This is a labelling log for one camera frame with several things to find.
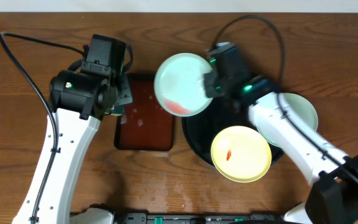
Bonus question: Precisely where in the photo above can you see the green yellow sponge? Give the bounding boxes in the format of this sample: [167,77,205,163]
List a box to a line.
[108,105,124,116]

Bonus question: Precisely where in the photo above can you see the pale green plate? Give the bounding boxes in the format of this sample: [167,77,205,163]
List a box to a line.
[255,92,319,148]
[154,53,212,117]

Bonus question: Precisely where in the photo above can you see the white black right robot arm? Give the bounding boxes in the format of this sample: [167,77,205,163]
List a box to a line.
[203,68,358,223]

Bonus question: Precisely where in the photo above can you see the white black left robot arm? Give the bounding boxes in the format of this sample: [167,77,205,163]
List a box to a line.
[13,70,129,223]

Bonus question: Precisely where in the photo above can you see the rectangular red-brown tray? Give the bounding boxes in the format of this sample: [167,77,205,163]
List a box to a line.
[114,73,175,151]

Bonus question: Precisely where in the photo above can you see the round black tray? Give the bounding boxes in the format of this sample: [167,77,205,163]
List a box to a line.
[181,73,285,169]

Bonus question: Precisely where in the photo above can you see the yellow plate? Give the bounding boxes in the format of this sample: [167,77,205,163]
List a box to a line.
[211,126,272,183]

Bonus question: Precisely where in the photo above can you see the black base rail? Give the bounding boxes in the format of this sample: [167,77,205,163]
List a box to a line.
[111,213,287,224]

